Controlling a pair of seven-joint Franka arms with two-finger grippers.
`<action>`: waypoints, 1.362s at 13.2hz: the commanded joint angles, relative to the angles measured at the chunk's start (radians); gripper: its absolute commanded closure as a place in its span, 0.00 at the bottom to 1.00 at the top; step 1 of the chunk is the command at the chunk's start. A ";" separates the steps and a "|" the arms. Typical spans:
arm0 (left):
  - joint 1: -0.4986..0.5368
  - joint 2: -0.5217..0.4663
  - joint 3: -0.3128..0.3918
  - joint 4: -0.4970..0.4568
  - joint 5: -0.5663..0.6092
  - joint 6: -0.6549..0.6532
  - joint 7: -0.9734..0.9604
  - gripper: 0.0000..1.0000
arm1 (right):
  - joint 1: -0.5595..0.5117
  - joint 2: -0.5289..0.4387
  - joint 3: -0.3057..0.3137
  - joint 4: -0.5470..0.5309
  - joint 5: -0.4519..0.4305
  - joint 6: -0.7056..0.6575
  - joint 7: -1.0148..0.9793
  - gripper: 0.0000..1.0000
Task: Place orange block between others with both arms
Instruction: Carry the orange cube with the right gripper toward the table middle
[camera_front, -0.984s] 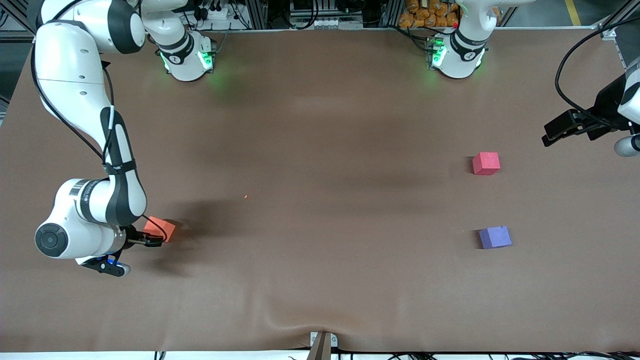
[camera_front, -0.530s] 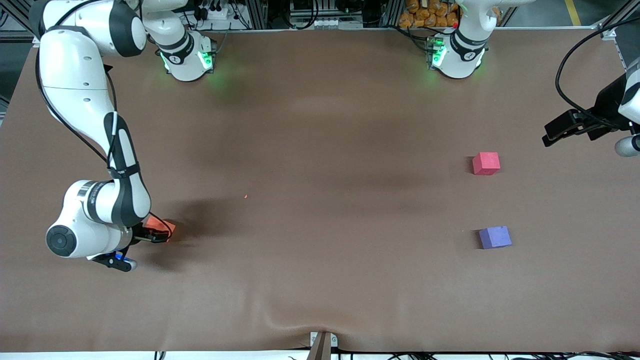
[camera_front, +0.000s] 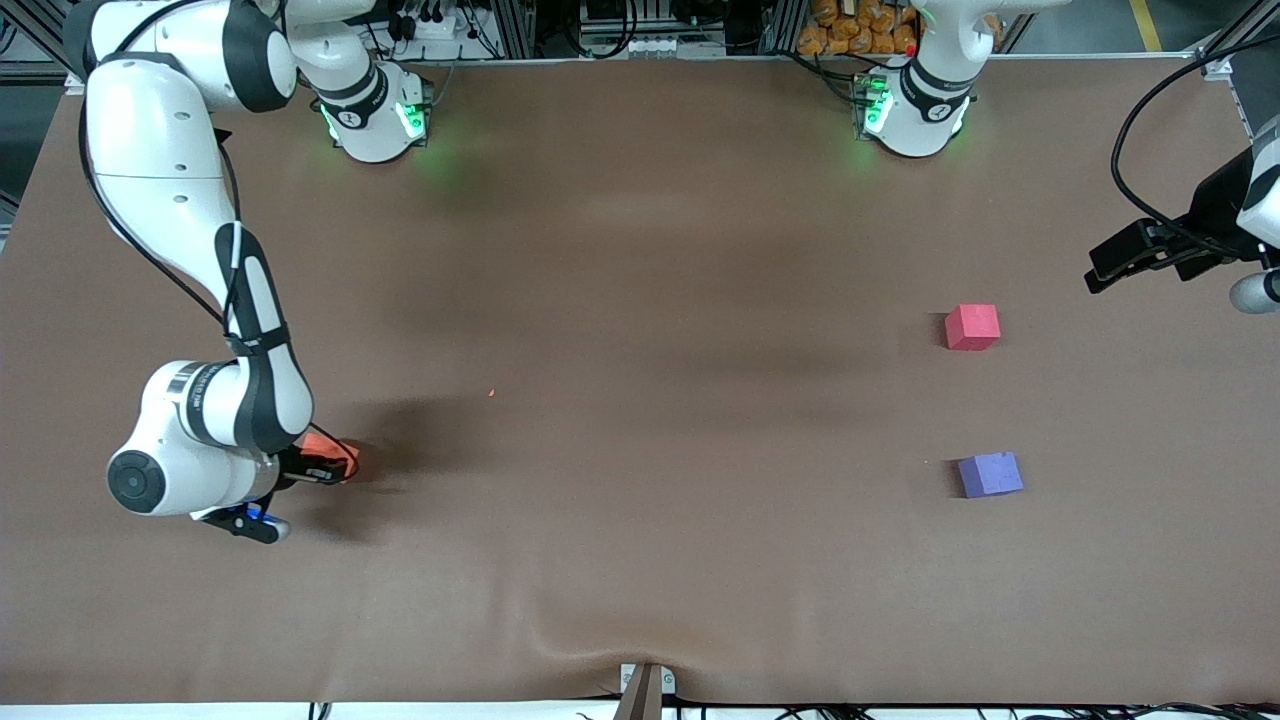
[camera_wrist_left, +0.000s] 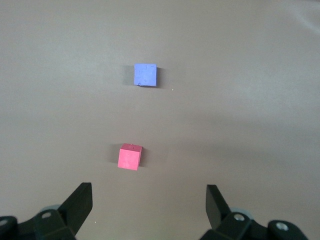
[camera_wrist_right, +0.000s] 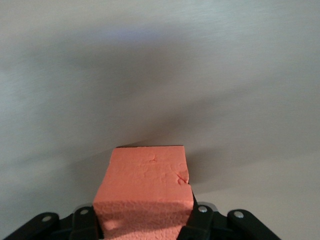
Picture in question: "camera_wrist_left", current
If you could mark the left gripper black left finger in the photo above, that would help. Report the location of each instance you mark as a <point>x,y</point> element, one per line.
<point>72,210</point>

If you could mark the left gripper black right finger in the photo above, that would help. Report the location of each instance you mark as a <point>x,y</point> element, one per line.
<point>217,212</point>

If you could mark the red foam block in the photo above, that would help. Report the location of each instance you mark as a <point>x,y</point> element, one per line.
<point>128,158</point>

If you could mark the purple foam block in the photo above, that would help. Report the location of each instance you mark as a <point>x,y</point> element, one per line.
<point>145,75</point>

